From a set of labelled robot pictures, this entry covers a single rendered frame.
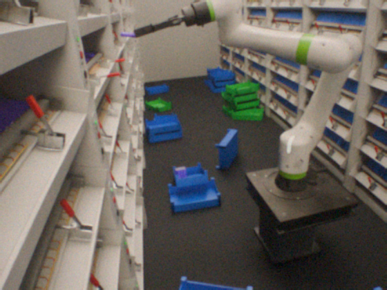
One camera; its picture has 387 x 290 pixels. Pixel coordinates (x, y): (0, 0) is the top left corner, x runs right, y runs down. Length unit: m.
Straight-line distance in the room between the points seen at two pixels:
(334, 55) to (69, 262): 0.96
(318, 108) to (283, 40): 0.35
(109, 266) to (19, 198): 0.45
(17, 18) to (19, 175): 0.21
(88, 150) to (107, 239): 0.26
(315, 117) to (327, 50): 0.36
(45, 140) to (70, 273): 0.22
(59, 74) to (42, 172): 0.28
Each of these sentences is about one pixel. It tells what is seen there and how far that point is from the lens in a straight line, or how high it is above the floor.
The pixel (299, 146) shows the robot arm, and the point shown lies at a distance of 1.26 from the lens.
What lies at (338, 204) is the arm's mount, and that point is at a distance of 1.34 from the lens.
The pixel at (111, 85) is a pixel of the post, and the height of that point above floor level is 0.83.
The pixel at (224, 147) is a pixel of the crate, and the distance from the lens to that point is 2.10.
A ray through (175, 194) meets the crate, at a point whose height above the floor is 0.00.
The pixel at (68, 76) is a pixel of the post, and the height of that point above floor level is 1.02.
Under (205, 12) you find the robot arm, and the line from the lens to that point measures 1.20.
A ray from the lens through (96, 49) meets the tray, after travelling 1.35.
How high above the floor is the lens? 1.13
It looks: 26 degrees down
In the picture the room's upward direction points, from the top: 5 degrees counter-clockwise
